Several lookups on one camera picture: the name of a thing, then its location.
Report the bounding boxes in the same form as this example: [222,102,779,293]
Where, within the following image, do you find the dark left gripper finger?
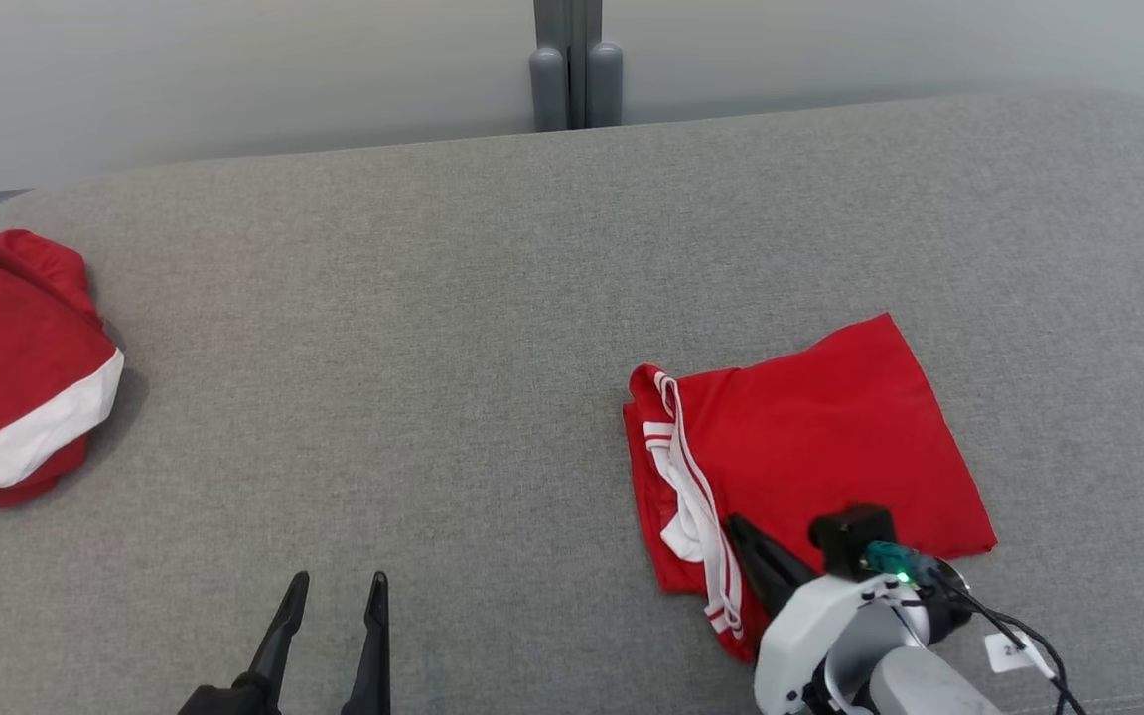
[246,571,312,715]
[342,571,392,715]

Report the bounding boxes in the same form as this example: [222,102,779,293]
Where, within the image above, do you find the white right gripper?
[726,514,932,715]

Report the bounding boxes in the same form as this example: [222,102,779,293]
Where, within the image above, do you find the red shirt with white sleeves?
[622,313,998,664]

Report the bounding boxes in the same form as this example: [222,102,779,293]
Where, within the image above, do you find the red shorts with white band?
[0,229,126,508]

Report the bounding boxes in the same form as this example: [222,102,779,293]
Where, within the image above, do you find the teal right camera connector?
[862,541,923,589]

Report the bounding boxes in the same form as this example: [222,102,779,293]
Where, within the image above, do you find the white cable label tag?
[984,631,1057,676]

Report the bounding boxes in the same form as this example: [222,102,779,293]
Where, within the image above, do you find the grey cylindrical post foot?
[529,45,570,133]
[586,41,625,128]

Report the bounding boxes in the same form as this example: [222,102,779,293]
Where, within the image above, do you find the grey partition post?
[533,0,603,130]

